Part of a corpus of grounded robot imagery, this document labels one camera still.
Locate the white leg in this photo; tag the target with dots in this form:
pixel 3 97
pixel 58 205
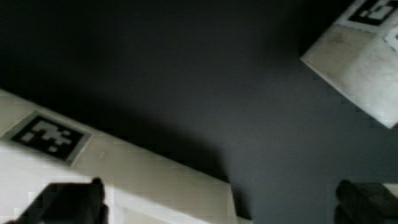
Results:
pixel 353 57

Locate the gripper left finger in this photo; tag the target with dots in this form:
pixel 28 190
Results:
pixel 69 204

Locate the white square tabletop part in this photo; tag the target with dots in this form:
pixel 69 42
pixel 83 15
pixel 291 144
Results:
pixel 159 192

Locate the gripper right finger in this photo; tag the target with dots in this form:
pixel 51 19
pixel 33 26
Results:
pixel 369 204

